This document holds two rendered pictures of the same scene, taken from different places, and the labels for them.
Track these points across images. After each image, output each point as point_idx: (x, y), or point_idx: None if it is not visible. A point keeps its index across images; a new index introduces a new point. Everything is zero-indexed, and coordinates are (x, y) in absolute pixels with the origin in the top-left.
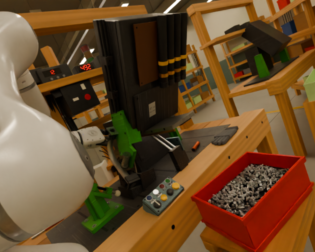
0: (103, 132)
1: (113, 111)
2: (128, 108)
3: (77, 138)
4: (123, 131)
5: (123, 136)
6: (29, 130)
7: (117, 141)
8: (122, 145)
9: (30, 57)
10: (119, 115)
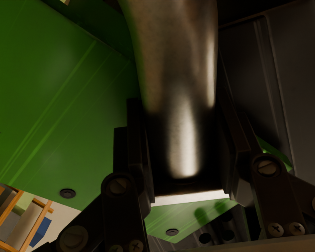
0: (241, 201)
1: (224, 243)
2: (151, 241)
3: None
4: (93, 189)
5: (64, 170)
6: None
7: (106, 60)
8: (20, 101)
9: None
10: (184, 220)
